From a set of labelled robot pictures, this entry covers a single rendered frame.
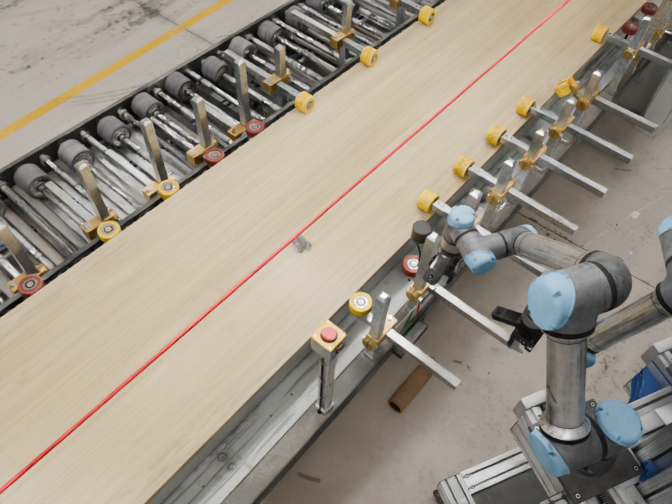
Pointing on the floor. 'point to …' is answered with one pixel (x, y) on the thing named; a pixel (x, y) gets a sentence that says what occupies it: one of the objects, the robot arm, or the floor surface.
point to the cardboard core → (409, 388)
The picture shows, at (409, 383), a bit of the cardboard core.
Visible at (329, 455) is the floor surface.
